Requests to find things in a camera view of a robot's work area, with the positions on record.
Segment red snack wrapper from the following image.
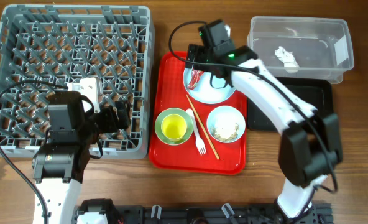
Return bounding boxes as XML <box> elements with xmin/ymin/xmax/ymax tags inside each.
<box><xmin>186</xmin><ymin>70</ymin><xmax>204</xmax><ymax>90</ymax></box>

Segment yellow plastic cup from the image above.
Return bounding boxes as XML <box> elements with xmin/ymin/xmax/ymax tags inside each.
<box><xmin>161</xmin><ymin>114</ymin><xmax>187</xmax><ymax>142</ymax></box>

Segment white tissue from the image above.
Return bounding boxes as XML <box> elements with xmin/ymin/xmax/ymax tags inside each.
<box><xmin>275</xmin><ymin>46</ymin><xmax>300</xmax><ymax>73</ymax></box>

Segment light blue small bowl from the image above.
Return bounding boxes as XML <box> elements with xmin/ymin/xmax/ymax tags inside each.
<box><xmin>206</xmin><ymin>105</ymin><xmax>246</xmax><ymax>143</ymax></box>

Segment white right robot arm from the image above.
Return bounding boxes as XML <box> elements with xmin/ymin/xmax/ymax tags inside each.
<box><xmin>198</xmin><ymin>20</ymin><xmax>343</xmax><ymax>223</ymax></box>

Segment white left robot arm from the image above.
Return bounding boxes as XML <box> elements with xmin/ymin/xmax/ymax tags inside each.
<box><xmin>32</xmin><ymin>91</ymin><xmax>131</xmax><ymax>223</ymax></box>

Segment grey plastic dishwasher rack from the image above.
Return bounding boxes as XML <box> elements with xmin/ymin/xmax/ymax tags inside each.
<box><xmin>0</xmin><ymin>4</ymin><xmax>155</xmax><ymax>159</ymax></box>

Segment clear plastic waste bin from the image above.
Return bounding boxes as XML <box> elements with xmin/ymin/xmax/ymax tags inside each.
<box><xmin>247</xmin><ymin>16</ymin><xmax>354</xmax><ymax>84</ymax></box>

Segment black food waste tray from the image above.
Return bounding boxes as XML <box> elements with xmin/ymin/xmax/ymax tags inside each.
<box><xmin>247</xmin><ymin>77</ymin><xmax>334</xmax><ymax>133</ymax></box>

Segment large light blue plate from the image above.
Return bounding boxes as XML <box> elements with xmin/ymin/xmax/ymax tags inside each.
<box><xmin>183</xmin><ymin>68</ymin><xmax>236</xmax><ymax>104</ymax></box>

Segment green saucer bowl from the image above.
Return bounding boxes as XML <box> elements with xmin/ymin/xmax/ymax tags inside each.
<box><xmin>155</xmin><ymin>108</ymin><xmax>193</xmax><ymax>146</ymax></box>

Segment red plastic tray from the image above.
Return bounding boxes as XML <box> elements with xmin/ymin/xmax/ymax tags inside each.
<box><xmin>149</xmin><ymin>52</ymin><xmax>247</xmax><ymax>175</ymax></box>

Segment white plastic fork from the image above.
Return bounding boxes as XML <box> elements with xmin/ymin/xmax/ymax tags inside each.
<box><xmin>186</xmin><ymin>108</ymin><xmax>206</xmax><ymax>156</ymax></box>

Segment rice and nut leftovers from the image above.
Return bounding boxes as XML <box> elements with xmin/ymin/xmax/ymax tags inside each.
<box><xmin>211</xmin><ymin>122</ymin><xmax>239</xmax><ymax>142</ymax></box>

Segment wooden chopstick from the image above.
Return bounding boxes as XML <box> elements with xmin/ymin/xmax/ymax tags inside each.
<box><xmin>186</xmin><ymin>95</ymin><xmax>220</xmax><ymax>160</ymax></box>

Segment white bin label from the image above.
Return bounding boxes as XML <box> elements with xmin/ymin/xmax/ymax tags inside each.
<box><xmin>334</xmin><ymin>35</ymin><xmax>349</xmax><ymax>65</ymax></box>

